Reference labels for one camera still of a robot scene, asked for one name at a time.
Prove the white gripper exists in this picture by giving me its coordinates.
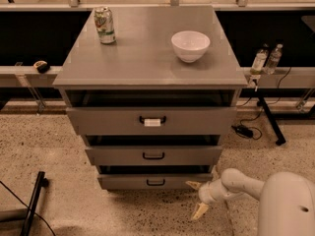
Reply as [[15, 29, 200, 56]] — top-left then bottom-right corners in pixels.
[[186, 179, 228, 220]]

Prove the grey bottom drawer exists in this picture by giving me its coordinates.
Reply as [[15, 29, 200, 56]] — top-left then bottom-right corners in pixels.
[[97, 173, 213, 190]]

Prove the grey drawer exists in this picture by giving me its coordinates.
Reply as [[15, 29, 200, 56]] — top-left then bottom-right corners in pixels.
[[86, 146, 222, 166], [67, 107, 236, 135], [97, 173, 213, 190]]

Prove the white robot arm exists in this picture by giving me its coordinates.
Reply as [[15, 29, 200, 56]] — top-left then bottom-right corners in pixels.
[[186, 168, 315, 236]]

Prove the grey middle drawer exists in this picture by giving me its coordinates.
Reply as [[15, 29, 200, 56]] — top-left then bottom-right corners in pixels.
[[86, 146, 222, 166]]

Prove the grey drawer cabinet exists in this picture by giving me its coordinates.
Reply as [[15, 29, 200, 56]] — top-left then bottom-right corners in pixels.
[[54, 6, 247, 176]]

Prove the grey top drawer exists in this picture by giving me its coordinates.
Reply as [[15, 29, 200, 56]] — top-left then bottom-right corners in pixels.
[[67, 107, 236, 135]]

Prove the black power adapter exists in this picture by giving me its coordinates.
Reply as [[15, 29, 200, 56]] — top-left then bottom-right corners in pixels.
[[232, 125, 253, 139]]

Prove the black stand leg right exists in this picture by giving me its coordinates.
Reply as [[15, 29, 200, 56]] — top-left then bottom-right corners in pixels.
[[256, 91, 286, 146]]

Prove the black stand leg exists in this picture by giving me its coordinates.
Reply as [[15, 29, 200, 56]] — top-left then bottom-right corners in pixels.
[[256, 91, 286, 146], [20, 171, 49, 236]]

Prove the clear bottle green label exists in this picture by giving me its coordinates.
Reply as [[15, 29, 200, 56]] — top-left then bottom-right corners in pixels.
[[250, 48, 268, 75]]

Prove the white ceramic bowl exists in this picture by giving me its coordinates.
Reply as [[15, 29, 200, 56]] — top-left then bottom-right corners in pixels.
[[171, 30, 211, 63]]

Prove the black stand leg left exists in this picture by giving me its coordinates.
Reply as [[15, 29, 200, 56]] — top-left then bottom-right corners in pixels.
[[20, 171, 49, 236]]

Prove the clear plastic water bottle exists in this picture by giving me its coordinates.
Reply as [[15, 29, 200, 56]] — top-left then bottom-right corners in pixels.
[[264, 43, 284, 75]]

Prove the small black yellow object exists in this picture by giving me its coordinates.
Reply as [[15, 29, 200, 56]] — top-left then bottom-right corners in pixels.
[[33, 60, 50, 74]]

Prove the green soda can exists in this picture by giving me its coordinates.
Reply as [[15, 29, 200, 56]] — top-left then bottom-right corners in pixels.
[[94, 7, 115, 44]]

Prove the black cable right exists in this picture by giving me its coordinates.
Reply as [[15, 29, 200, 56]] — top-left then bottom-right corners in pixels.
[[236, 66, 292, 142]]

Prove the black cable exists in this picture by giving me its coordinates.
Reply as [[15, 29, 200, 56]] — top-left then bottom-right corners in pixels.
[[236, 66, 292, 142], [0, 180, 57, 236]]

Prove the black cable left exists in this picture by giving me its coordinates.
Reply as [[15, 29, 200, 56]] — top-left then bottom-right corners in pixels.
[[0, 180, 57, 236]]

